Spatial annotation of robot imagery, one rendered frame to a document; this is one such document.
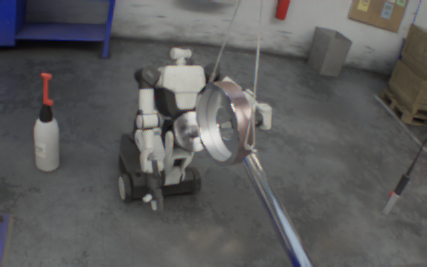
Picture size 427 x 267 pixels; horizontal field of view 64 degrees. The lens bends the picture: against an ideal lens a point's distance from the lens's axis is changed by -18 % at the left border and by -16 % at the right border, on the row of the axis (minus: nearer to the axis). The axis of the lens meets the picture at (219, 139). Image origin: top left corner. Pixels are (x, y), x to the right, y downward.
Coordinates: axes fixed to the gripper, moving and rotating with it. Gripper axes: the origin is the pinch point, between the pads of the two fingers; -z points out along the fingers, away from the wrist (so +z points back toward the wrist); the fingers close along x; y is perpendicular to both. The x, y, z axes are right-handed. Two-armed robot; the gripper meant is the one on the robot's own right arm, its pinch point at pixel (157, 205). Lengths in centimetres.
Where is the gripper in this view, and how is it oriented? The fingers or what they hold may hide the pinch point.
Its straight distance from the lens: 236.2
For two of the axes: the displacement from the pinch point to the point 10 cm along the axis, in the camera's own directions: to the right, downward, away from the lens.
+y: 8.5, -0.8, 5.2
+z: -1.2, -9.9, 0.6
